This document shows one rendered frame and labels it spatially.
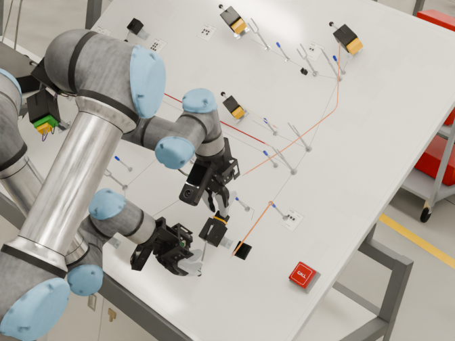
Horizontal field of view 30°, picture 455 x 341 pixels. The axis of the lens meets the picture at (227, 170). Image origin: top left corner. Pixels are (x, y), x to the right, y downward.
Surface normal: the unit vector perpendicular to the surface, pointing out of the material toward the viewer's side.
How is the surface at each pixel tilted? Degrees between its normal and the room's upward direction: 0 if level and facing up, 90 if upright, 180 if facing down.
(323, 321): 0
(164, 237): 108
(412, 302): 0
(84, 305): 90
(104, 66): 51
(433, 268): 0
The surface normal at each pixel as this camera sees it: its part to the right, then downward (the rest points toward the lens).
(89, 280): 0.13, 0.48
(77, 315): -0.68, 0.23
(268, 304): -0.40, -0.41
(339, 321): 0.16, -0.88
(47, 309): 0.84, 0.44
